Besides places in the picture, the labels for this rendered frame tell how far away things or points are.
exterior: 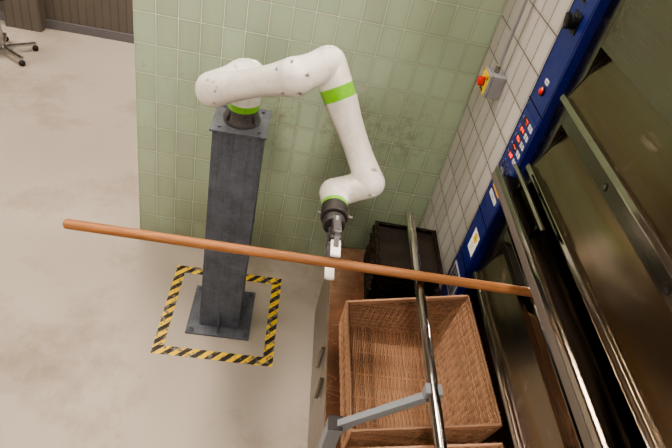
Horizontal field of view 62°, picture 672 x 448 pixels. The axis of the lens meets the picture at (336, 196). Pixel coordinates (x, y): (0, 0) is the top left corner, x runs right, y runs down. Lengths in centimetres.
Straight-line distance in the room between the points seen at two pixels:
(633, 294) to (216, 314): 202
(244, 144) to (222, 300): 94
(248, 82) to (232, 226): 83
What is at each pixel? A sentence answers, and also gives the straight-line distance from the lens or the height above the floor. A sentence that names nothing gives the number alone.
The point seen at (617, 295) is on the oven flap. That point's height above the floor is 152.
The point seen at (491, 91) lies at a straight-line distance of 242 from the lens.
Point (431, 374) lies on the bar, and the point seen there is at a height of 117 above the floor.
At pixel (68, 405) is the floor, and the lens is 283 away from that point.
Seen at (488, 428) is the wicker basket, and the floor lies 83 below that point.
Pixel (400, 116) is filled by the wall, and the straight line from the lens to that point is 282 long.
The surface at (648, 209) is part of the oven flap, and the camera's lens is 143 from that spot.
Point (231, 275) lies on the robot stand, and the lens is 270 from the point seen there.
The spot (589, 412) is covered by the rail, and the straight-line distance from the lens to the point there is 134.
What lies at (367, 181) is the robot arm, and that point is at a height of 129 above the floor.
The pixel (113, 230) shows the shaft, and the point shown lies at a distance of 176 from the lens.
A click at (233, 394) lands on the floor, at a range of 280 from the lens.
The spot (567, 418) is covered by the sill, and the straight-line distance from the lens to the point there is 169.
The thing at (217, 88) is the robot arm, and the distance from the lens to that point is 197.
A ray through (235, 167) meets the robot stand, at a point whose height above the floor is 103.
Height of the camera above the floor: 239
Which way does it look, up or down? 38 degrees down
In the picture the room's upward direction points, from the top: 14 degrees clockwise
